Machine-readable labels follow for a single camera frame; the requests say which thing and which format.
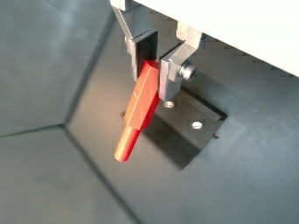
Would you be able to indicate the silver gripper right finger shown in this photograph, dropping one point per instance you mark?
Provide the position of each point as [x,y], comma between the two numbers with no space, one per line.
[176,66]

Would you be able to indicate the black angled bracket holder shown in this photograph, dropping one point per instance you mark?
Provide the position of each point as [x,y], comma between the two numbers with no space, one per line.
[181,130]

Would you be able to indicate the red peg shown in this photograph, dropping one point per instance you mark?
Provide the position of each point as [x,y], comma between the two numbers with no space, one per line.
[141,109]

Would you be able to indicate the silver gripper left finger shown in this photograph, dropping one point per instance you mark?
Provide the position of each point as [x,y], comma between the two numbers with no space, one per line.
[141,35]

